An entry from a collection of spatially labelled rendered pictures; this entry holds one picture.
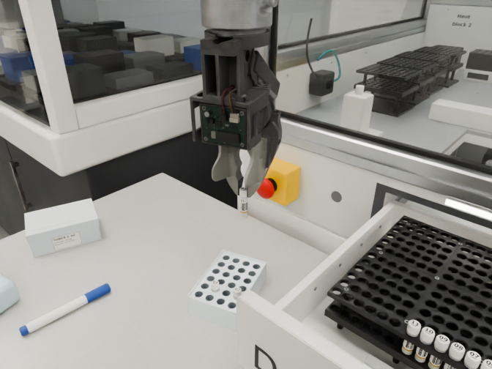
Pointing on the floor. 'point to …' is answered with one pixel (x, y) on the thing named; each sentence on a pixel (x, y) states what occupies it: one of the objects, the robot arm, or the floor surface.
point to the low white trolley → (140, 283)
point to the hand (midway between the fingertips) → (246, 184)
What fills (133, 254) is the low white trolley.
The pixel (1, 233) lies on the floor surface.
